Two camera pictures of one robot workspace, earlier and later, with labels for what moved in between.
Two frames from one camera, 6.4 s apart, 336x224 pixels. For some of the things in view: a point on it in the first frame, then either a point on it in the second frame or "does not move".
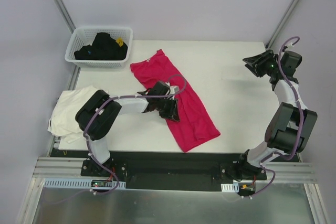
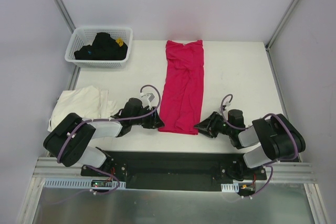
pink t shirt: x=195 y=126 -> x=182 y=108
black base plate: x=198 y=170 does not move
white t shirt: x=63 y=123 does not move
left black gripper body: x=168 y=107 -> x=149 y=120
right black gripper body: x=261 y=63 -> x=211 y=124
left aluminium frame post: x=58 y=1 does not move
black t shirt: x=104 y=48 does not move
